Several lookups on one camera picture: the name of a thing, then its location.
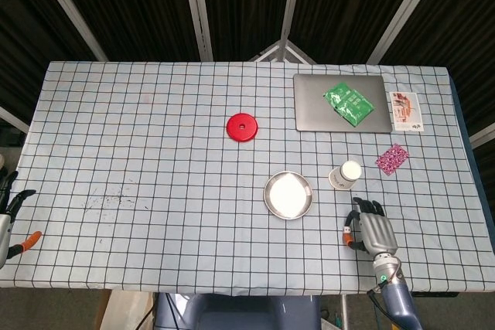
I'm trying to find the blue grey robot torso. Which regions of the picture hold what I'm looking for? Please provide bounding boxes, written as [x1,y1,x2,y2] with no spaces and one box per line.
[154,293,322,330]

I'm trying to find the green foil packet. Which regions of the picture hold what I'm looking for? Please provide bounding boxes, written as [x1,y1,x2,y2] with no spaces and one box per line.
[323,81,359,113]
[335,89,375,128]

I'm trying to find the white frame rail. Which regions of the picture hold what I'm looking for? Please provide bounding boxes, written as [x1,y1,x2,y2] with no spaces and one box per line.
[469,123,495,149]
[0,105,30,134]

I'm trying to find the round stainless steel plate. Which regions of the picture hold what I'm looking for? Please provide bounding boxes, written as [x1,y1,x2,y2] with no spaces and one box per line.
[263,170,314,220]

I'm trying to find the white frame post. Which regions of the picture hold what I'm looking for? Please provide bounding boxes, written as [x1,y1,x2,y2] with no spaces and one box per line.
[365,0,449,64]
[29,0,109,63]
[180,0,214,63]
[278,0,306,61]

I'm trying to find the purple patterned packet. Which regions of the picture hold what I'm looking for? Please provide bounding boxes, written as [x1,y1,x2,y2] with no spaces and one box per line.
[376,144,410,175]

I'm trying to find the white paper cup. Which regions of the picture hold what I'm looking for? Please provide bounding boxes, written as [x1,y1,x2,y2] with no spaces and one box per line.
[328,159,363,191]

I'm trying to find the red round disc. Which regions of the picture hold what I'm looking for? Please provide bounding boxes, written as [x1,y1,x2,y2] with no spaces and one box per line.
[226,112,259,143]

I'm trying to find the white triangular frame brace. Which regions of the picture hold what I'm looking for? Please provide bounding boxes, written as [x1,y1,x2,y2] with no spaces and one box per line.
[249,39,318,64]

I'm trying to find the white picture card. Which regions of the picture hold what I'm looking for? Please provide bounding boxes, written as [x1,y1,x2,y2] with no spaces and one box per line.
[388,90,425,133]

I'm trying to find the black pleated curtain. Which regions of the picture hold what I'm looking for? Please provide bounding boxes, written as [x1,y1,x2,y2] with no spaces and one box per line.
[0,0,495,161]

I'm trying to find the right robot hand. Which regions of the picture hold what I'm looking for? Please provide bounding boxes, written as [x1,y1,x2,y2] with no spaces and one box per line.
[342,196,399,257]

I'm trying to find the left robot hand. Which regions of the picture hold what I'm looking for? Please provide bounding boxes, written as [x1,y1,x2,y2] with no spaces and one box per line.
[0,170,43,269]

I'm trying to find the brown cardboard box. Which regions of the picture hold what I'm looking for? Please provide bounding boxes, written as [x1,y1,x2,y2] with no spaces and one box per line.
[94,290,155,330]

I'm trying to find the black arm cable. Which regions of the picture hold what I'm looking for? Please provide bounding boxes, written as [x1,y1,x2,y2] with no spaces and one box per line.
[367,281,395,323]

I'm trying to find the blue checked tablecloth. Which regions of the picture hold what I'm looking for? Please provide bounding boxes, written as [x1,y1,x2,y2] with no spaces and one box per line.
[0,60,494,296]

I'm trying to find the grey closed laptop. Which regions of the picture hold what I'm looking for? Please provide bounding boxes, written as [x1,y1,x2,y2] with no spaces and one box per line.
[292,73,393,134]

